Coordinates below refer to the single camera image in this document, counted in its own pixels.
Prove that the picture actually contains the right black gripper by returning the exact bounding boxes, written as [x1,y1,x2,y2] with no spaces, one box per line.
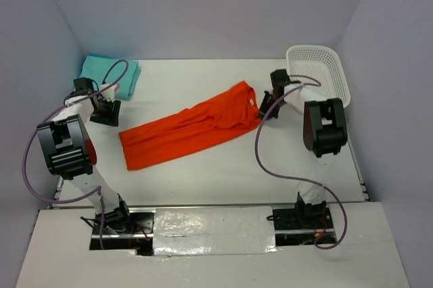
[258,91,287,122]

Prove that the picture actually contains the orange t-shirt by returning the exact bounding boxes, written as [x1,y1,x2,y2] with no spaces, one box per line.
[119,80,261,171]

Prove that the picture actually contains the light turquoise t-shirt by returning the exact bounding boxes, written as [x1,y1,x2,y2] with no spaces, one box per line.
[79,54,141,100]

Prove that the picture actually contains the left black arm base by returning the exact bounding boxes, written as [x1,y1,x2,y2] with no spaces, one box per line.
[81,208,156,256]

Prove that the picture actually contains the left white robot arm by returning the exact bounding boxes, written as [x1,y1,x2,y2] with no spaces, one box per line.
[37,78,133,233]

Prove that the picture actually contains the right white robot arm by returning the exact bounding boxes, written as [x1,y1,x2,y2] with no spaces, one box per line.
[258,69,348,228]

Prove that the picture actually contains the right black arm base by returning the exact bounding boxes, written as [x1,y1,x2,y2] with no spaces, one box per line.
[267,208,336,247]

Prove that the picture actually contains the white plastic basket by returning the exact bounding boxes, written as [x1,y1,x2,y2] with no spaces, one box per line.
[286,45,350,113]

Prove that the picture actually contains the silver foil tape sheet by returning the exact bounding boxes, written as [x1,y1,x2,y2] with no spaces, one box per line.
[153,206,277,256]

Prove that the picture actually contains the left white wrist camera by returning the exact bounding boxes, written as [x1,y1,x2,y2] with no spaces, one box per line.
[100,83,120,102]

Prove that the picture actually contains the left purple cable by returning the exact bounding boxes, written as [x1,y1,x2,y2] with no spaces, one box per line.
[22,59,130,248]

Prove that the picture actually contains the purple cable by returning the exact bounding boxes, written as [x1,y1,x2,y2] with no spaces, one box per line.
[22,59,130,248]
[254,73,346,251]

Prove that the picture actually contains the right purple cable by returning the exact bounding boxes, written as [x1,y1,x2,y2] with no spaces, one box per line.
[254,73,346,251]

